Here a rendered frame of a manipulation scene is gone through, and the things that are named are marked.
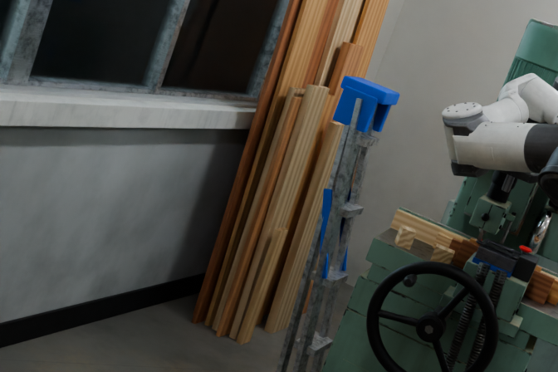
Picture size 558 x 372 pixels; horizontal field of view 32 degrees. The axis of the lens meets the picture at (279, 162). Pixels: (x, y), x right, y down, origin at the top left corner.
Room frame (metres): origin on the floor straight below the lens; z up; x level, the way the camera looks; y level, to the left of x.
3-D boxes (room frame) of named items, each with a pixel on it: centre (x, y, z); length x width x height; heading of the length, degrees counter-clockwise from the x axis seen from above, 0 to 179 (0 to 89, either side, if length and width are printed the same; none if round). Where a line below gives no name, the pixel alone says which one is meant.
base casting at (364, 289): (2.50, -0.57, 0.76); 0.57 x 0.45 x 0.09; 163
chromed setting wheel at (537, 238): (2.47, -0.69, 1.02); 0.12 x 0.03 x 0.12; 163
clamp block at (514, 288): (2.17, -0.55, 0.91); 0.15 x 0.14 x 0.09; 73
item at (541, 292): (2.27, -0.59, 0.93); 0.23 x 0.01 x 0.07; 73
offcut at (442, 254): (2.27, -0.44, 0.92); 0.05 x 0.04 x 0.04; 80
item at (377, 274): (2.32, -0.51, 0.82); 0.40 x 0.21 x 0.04; 73
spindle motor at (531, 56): (2.38, -0.53, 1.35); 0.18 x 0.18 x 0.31
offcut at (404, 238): (2.30, -0.35, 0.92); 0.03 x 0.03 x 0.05; 7
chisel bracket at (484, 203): (2.40, -0.54, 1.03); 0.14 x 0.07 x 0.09; 163
